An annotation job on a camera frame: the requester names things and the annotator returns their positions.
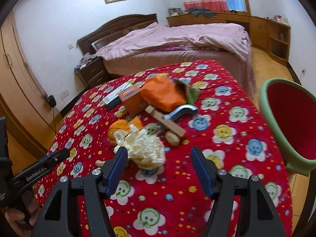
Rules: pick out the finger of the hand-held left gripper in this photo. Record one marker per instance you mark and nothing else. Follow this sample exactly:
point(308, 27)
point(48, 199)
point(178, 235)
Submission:
point(59, 154)

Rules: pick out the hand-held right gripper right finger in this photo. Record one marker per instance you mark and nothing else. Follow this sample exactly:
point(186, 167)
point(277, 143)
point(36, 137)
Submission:
point(201, 170)

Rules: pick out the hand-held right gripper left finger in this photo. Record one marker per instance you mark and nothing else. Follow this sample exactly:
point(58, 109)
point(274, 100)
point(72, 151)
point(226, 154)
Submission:
point(118, 167)

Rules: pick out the orange knitted ball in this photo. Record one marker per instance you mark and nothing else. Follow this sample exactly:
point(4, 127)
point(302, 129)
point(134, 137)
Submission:
point(117, 128)

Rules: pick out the wooden block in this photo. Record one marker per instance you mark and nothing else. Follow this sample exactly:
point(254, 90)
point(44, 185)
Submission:
point(170, 124)

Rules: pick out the blue metal bracket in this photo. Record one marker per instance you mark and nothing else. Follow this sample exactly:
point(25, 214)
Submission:
point(182, 109)

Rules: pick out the orange cardboard box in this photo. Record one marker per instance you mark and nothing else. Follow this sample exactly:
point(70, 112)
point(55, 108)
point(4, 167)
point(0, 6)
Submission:
point(133, 101)

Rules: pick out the white box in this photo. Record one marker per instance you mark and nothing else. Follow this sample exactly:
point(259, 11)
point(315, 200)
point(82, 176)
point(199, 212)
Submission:
point(116, 95)

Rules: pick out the green wrapper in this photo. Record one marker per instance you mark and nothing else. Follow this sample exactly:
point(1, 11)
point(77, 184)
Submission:
point(193, 93)

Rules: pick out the green plastic bin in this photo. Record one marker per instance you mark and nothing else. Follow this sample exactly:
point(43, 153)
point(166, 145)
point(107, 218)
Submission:
point(274, 133)

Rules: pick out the orange mesh bag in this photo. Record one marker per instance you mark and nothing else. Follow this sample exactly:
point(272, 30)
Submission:
point(163, 93)

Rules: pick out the person's left hand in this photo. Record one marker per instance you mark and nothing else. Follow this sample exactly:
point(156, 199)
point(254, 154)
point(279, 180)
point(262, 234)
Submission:
point(12, 223)

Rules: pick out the peanut shell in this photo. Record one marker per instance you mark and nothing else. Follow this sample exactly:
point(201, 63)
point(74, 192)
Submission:
point(100, 163)

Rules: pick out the walnut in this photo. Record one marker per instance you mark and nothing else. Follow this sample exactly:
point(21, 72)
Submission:
point(172, 139)

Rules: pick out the red flower printed blanket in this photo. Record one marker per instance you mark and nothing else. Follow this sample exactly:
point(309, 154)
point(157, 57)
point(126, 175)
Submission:
point(172, 202)

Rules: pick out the black power adapter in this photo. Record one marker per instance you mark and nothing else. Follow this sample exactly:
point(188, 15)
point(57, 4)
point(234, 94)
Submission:
point(51, 100)

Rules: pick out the light wooden wardrobe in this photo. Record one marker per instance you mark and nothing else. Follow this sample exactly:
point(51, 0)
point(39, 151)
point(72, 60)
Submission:
point(19, 91)

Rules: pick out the dark wooden nightstand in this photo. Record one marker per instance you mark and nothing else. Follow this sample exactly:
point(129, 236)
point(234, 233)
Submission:
point(95, 72)

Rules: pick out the crumpled clothes on nightstand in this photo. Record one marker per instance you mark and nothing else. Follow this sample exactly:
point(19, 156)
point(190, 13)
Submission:
point(87, 58)

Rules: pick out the dark wooden bed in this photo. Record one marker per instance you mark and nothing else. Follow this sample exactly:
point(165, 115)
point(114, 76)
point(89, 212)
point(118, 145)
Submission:
point(172, 61)

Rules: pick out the pink quilt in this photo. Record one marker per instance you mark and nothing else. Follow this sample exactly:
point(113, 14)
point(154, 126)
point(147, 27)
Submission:
point(172, 37)

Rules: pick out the wooden corner shelf unit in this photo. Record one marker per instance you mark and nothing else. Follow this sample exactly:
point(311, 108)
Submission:
point(277, 39)

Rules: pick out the long wooden cabinet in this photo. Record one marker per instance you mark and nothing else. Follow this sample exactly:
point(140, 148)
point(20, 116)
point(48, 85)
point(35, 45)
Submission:
point(256, 24)

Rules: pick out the grey clothes pile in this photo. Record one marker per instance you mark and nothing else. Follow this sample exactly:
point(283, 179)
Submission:
point(201, 12)

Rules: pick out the row of books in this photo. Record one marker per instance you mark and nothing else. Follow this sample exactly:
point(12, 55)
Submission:
point(175, 11)

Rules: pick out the small items on shelf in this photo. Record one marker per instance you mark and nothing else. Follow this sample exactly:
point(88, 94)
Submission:
point(281, 19)

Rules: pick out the white wall socket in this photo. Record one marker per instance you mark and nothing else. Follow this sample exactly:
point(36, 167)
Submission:
point(65, 95)
point(304, 71)

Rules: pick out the white wall switch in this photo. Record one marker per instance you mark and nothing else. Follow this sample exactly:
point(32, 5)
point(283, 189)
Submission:
point(70, 46)

